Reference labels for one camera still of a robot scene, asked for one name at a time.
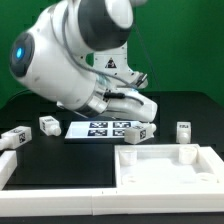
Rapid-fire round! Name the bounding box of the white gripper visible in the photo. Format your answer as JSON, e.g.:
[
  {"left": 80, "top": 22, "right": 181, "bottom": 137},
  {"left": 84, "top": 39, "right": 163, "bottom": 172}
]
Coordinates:
[{"left": 102, "top": 90, "right": 158, "bottom": 122}]

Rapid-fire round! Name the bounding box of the white right fence wall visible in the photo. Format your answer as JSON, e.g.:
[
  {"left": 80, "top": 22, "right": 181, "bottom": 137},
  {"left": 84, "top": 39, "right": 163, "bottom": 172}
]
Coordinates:
[{"left": 198, "top": 147, "right": 224, "bottom": 185}]

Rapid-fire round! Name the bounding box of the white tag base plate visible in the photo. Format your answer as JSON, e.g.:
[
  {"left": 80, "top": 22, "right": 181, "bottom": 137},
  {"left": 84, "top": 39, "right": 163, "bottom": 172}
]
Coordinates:
[{"left": 65, "top": 121, "right": 140, "bottom": 140}]

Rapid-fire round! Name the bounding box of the white front fence wall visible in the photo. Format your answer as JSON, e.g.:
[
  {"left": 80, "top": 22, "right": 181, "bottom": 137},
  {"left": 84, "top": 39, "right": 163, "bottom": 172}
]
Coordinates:
[{"left": 0, "top": 185, "right": 224, "bottom": 217}]

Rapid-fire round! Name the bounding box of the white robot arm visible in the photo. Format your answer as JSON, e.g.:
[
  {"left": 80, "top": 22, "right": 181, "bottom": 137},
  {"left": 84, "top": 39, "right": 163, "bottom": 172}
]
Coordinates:
[{"left": 10, "top": 0, "right": 157, "bottom": 122}]

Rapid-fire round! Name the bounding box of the white fence wall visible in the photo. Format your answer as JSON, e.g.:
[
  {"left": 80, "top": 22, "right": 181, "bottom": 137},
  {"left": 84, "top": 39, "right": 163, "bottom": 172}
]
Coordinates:
[
  {"left": 198, "top": 147, "right": 224, "bottom": 185},
  {"left": 0, "top": 185, "right": 224, "bottom": 217},
  {"left": 0, "top": 151, "right": 17, "bottom": 191}
]

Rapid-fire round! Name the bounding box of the white square tabletop part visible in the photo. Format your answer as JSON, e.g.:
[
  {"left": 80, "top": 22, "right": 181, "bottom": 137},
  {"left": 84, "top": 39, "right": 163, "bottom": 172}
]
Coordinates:
[{"left": 115, "top": 144, "right": 224, "bottom": 191}]

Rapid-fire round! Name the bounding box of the white left fence wall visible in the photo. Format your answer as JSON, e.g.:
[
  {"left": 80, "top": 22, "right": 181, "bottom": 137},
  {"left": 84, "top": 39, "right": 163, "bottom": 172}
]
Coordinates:
[{"left": 0, "top": 151, "right": 17, "bottom": 191}]

